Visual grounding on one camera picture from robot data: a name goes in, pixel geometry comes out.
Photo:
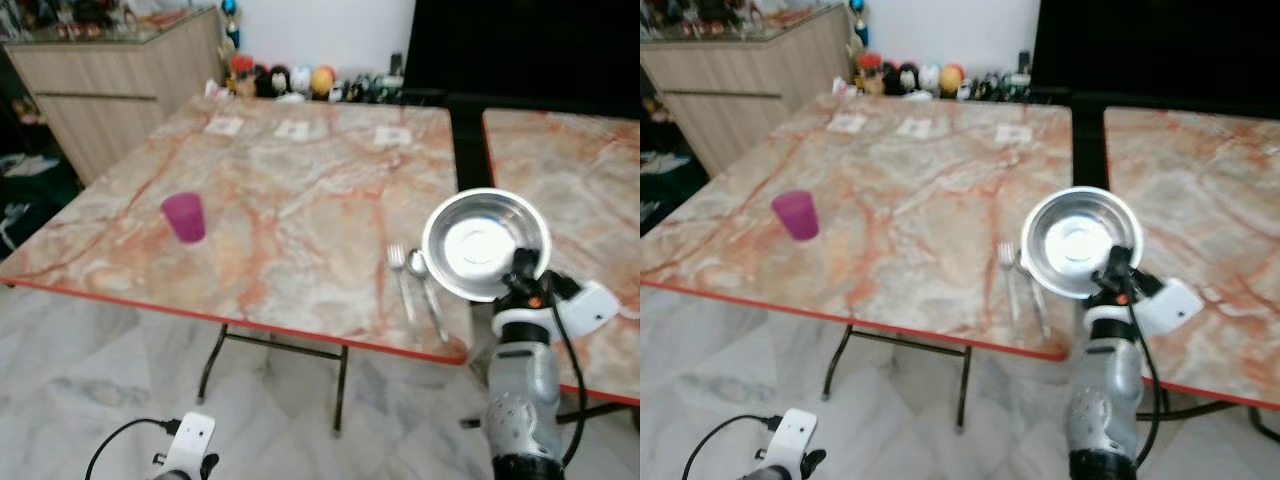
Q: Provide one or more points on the round stainless steel bowl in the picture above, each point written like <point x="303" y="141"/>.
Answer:
<point x="1075" y="242"/>
<point x="480" y="243"/>

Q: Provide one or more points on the silver metal spoon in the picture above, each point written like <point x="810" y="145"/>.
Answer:
<point x="428" y="295"/>
<point x="1036" y="295"/>

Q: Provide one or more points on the silver metal fork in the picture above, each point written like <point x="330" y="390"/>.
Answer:
<point x="1010" y="275"/>
<point x="401" y="275"/>

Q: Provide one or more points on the small white paper card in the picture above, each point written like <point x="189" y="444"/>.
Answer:
<point x="848" y="123"/>
<point x="393" y="136"/>
<point x="296" y="129"/>
<point x="224" y="125"/>
<point x="915" y="127"/>
<point x="1013" y="134"/>

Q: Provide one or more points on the black television screen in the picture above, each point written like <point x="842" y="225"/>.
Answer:
<point x="520" y="45"/>
<point x="1160" y="45"/>

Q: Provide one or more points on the purple plastic cup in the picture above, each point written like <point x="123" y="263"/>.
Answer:
<point x="797" y="217"/>
<point x="185" y="220"/>

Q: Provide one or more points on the orange yellow round toy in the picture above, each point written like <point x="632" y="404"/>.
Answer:
<point x="952" y="77"/>
<point x="322" y="80"/>

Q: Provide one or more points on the light wood cabinet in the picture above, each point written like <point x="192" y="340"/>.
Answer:
<point x="740" y="85"/>
<point x="110" y="90"/>

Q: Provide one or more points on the black toy figurine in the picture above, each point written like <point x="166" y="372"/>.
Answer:
<point x="907" y="78"/>
<point x="267" y="81"/>

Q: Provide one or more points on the red toy figurine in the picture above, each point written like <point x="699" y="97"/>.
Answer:
<point x="872" y="72"/>
<point x="241" y="74"/>

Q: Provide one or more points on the blue ornament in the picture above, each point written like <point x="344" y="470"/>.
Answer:
<point x="230" y="18"/>
<point x="858" y="14"/>

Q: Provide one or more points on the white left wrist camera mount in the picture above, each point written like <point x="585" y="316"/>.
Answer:
<point x="190" y="442"/>
<point x="792" y="438"/>

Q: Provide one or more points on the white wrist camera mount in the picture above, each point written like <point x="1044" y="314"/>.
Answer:
<point x="1170" y="305"/>
<point x="588" y="306"/>
<point x="190" y="442"/>
<point x="792" y="438"/>

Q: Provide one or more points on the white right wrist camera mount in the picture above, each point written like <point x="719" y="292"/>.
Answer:
<point x="588" y="306"/>
<point x="1170" y="305"/>

